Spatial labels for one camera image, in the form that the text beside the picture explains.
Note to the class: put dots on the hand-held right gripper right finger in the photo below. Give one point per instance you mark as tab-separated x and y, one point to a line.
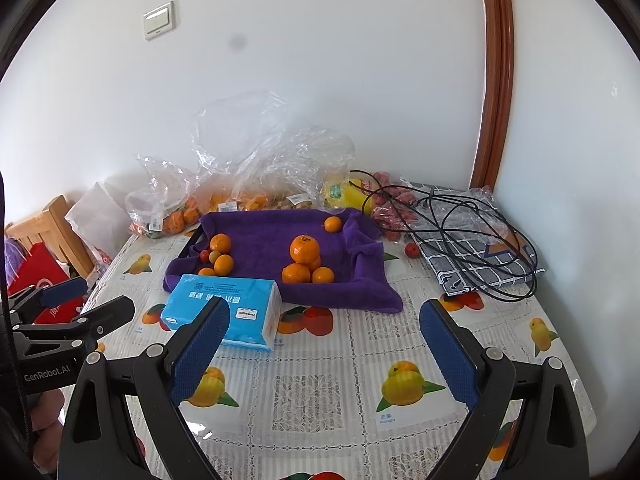
450	355

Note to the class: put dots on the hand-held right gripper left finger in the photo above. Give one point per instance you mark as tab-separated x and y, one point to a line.
200	350

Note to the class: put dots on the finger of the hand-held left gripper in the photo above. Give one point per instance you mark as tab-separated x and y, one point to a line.
100	317
55	291

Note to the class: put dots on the mandarin orange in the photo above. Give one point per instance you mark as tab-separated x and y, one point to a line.
223	264
304	249
220	243
206	271
322	275
296	273
316	261
333	224

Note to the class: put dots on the small pale round fruit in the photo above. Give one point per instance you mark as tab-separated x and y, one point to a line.
214	256

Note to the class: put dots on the black tray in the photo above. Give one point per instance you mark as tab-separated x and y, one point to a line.
192	247

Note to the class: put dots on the bag of red fruits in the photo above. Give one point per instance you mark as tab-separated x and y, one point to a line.
395	210

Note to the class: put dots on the person's left hand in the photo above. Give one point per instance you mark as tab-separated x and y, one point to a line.
47	425

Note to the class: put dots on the red paper bag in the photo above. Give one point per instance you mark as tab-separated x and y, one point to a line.
35	270

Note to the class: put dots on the wooden chair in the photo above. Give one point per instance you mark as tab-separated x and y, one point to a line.
45	230

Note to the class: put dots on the blue tissue pack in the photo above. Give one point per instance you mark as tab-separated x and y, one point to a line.
250	310

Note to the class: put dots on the white plastic bag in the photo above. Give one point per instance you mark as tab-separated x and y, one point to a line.
100	215

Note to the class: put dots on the checkered cloth in plastic wrap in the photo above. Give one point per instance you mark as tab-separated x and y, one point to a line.
480	260

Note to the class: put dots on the cherry tomato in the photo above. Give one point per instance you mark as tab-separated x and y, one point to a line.
411	249

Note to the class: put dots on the fruit-print tablecloth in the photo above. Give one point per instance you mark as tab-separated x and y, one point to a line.
325	360

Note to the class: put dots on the clear bag of oranges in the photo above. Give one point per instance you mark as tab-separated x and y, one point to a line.
160	205

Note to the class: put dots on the purple towel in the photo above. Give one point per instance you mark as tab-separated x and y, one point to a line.
265	240

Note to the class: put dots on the tall clear plastic bag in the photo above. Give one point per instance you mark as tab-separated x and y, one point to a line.
235	150

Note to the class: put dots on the crumpled clear bag of nuts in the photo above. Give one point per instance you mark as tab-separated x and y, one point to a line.
300	170

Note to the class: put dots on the brown wooden door frame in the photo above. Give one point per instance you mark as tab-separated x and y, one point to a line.
495	75

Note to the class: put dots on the white light switch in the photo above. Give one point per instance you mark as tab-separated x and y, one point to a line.
159	21

